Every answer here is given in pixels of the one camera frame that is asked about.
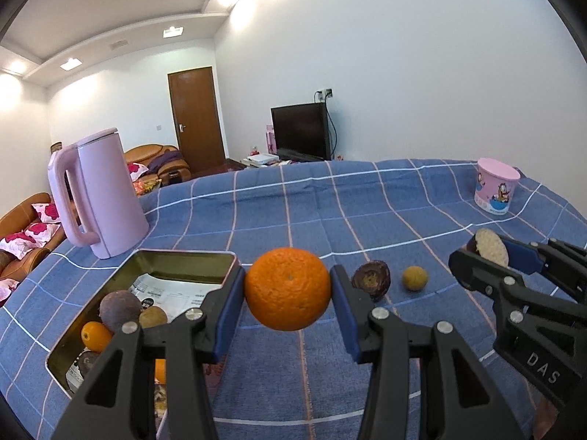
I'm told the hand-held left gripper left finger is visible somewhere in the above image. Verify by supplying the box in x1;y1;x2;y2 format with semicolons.
50;263;246;440

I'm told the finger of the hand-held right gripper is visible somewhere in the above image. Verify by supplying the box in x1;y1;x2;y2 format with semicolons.
448;247;529;327
497;235;587;305

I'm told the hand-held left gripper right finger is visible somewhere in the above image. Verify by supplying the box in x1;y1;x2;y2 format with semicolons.
330;264;521;440

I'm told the large orange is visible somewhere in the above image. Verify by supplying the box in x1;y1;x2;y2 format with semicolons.
244;247;332;331

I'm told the pink metal tin box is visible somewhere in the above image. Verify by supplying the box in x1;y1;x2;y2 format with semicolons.
46;249;240;440

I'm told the brown-green round fruit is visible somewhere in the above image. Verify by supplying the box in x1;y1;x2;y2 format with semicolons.
138;305;169;329

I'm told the large purple passion fruit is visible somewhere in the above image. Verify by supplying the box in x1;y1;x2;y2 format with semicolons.
99;290;143;333

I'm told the small orange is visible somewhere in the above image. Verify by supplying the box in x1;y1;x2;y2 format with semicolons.
81;321;113;353

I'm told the wrinkled dark passion fruit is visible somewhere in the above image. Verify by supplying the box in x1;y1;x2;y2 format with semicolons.
351;260;392;302

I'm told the printed paper leaflet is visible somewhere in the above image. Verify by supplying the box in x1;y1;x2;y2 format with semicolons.
66;272;221;395

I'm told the small yellow-green longan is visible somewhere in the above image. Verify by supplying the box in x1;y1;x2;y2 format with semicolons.
402;266;429;293

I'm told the pink cartoon cup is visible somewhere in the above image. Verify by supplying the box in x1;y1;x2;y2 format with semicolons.
474;158;521;216

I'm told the blue checkered tablecloth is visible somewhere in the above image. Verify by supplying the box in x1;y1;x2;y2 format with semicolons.
0;159;587;440

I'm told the dark brown round fruit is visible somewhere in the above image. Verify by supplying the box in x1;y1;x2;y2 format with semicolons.
76;351;104;379

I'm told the purple cloth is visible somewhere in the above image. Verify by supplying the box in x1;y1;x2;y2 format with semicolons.
147;150;184;175

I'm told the pink electric kettle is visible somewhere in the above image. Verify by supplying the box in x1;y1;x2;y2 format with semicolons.
48;127;150;260

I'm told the brown leather armchair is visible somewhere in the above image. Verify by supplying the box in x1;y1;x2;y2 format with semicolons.
124;144;191;188

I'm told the black television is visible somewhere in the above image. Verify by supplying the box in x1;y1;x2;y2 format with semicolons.
270;102;333;162

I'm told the brown wooden door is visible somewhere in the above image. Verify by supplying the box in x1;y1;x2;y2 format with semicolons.
167;66;227;172

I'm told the brown leather sofa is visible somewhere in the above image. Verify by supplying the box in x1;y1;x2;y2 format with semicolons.
0;192;67;285

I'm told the black power cable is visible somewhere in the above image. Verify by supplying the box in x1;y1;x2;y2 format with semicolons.
327;98;340;159

